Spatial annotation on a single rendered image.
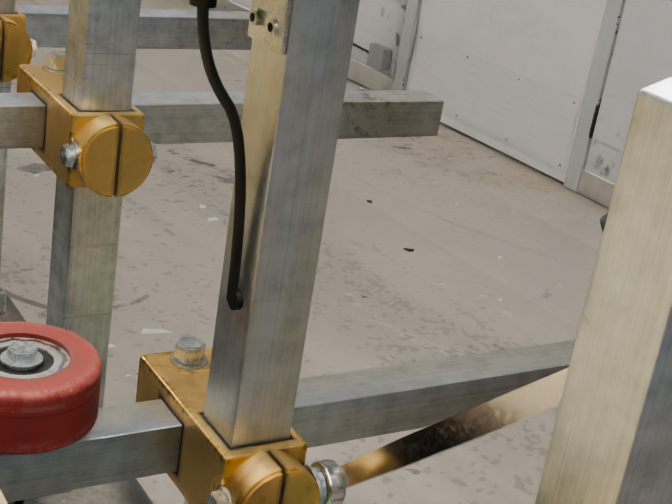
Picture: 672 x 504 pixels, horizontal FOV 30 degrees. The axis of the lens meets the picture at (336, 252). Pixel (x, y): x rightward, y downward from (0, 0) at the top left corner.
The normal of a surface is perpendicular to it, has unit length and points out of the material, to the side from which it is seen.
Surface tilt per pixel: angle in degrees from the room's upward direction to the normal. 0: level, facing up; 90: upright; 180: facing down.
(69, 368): 0
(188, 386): 0
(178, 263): 0
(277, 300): 90
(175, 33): 90
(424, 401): 90
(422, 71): 90
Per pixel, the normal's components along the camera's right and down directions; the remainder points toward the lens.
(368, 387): 0.15, -0.91
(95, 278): 0.50, 0.40
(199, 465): -0.85, 0.07
